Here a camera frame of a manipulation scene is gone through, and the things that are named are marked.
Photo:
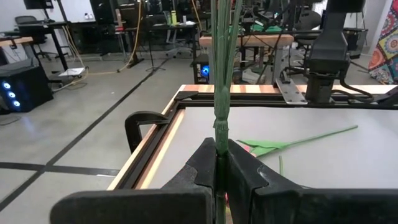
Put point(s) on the computer with blue fan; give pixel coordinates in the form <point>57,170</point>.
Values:
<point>204,71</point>

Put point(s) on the wooden workbench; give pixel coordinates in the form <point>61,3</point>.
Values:
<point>248,40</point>

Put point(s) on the colourful patterned cloth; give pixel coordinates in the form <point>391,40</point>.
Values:
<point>387,46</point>

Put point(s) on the black aluminium table frame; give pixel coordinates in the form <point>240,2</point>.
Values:
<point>258,103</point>

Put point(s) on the black table clamp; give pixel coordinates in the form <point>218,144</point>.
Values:
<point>133,124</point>

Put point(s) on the black computer tower blue lights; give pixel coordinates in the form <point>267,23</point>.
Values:
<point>28,87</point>

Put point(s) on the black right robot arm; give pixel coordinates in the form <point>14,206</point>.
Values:
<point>329,46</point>

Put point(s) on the silver metal bracket plate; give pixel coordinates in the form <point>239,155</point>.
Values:
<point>290,91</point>

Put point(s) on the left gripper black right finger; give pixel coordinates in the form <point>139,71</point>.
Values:
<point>311,205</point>

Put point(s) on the green cloth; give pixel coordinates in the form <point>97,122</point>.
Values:
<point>264,28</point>

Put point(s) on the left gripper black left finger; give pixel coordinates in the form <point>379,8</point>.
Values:
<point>140,205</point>

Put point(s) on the white paper sheet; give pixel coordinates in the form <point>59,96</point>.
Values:
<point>71,72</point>

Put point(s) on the pink artificial flower bunch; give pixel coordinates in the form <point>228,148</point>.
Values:
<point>221,109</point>

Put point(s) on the black office desk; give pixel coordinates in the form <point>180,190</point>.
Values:
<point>161,27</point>
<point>40,26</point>

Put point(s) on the green bottle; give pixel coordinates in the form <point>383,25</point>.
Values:
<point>173,18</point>

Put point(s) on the black office chair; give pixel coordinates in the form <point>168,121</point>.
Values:
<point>308,21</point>
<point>26,20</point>

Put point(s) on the black monitor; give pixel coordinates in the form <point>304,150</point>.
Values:
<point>37,3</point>

